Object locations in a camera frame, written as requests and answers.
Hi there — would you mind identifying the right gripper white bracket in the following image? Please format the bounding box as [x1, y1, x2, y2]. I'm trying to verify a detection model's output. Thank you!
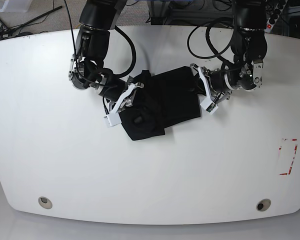
[102, 82, 150, 128]

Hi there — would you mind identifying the white power strip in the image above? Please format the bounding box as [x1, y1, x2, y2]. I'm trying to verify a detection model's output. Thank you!
[264, 0, 288, 33]

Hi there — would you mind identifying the red tape rectangle marking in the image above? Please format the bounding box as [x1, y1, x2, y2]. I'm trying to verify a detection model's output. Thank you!
[276, 138, 298, 176]

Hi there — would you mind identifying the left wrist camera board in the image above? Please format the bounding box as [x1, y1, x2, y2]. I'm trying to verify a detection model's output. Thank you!
[206, 104, 218, 115]

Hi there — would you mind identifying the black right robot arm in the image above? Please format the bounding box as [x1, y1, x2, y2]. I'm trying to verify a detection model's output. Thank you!
[68, 0, 144, 127]

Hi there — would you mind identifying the table grommet hole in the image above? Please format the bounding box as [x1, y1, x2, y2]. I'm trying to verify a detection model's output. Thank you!
[256, 198, 272, 212]
[38, 196, 53, 210]

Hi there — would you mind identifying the black tripod stand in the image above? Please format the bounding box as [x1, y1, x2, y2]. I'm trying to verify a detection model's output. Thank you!
[0, 0, 63, 41]

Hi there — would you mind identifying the left table grommet hole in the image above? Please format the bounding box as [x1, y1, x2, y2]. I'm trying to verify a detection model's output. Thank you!
[38, 196, 53, 210]

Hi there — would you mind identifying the black T-shirt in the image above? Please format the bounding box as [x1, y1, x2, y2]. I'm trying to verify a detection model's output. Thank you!
[119, 66, 201, 141]

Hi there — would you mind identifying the right table grommet hole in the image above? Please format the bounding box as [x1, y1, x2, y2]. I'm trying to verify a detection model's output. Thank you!
[256, 198, 272, 212]

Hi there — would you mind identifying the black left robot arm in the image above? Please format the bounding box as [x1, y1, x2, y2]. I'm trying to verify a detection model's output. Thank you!
[190, 0, 268, 114]

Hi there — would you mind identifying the clear plastic storage box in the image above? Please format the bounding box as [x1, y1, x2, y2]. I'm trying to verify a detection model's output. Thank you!
[0, 0, 32, 13]

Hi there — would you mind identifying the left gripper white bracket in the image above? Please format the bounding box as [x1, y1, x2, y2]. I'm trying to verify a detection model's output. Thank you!
[190, 63, 233, 112]

